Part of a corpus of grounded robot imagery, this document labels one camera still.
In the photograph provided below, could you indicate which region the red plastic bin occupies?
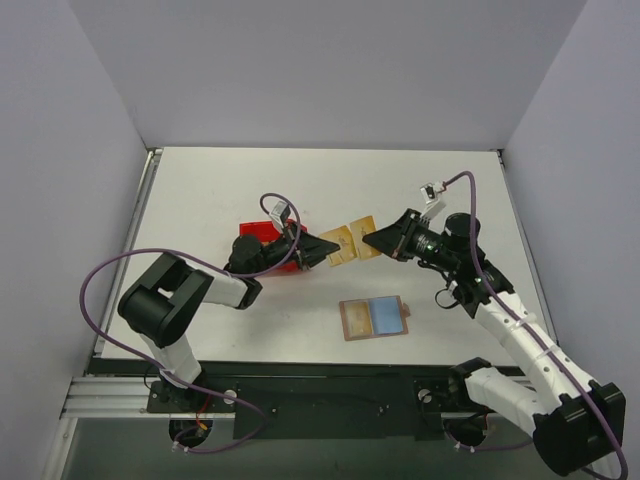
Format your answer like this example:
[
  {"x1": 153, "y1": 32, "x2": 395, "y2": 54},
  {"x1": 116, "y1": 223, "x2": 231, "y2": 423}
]
[{"x1": 239, "y1": 221, "x2": 299, "y2": 273}]

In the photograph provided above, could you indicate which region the tan leather card holder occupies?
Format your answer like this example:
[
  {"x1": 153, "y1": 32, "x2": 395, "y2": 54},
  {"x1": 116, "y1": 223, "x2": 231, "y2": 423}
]
[{"x1": 339, "y1": 296, "x2": 411, "y2": 341}]

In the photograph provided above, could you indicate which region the gold card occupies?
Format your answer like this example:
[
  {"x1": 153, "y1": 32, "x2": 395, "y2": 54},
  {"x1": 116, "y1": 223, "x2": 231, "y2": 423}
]
[{"x1": 344, "y1": 301, "x2": 373, "y2": 339}]

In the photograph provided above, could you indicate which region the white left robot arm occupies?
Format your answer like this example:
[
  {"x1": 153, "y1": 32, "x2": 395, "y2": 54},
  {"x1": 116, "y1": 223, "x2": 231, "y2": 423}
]
[{"x1": 118, "y1": 223, "x2": 340, "y2": 412}]

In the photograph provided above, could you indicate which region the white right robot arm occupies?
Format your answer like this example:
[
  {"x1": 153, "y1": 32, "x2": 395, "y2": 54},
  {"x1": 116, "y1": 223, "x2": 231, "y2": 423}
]
[{"x1": 363, "y1": 209, "x2": 626, "y2": 476}]

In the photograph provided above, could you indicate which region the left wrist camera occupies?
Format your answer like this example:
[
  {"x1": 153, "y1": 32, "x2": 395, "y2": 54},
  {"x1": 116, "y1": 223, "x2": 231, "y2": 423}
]
[{"x1": 269, "y1": 200, "x2": 291, "y2": 233}]

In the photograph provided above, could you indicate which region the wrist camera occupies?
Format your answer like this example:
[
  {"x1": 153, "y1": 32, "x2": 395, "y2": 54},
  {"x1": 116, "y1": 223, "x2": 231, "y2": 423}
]
[
  {"x1": 269, "y1": 200, "x2": 291, "y2": 233},
  {"x1": 420, "y1": 182, "x2": 447, "y2": 221}
]

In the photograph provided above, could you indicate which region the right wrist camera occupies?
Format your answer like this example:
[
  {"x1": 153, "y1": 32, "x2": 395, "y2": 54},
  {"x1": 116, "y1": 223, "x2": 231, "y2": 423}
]
[{"x1": 420, "y1": 182, "x2": 447, "y2": 221}]

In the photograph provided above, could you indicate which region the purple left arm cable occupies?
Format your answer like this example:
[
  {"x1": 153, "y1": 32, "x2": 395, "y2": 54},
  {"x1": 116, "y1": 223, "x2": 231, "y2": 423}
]
[{"x1": 79, "y1": 192, "x2": 301, "y2": 454}]

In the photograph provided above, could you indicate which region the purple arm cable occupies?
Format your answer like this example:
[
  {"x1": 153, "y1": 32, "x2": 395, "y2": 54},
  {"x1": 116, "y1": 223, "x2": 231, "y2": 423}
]
[
  {"x1": 79, "y1": 192, "x2": 301, "y2": 454},
  {"x1": 439, "y1": 170, "x2": 629, "y2": 480}
]

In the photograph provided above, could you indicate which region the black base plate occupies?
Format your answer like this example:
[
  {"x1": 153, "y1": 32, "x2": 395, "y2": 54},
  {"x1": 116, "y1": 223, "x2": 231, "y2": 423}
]
[{"x1": 147, "y1": 363, "x2": 490, "y2": 446}]

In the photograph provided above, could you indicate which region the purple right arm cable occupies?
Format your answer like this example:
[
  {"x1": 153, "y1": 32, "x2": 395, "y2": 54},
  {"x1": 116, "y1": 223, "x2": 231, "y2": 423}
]
[{"x1": 439, "y1": 170, "x2": 629, "y2": 480}]

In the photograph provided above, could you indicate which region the aluminium frame rail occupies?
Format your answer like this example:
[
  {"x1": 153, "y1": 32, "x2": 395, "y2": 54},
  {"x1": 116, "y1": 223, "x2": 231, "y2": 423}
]
[{"x1": 59, "y1": 374, "x2": 236, "y2": 419}]

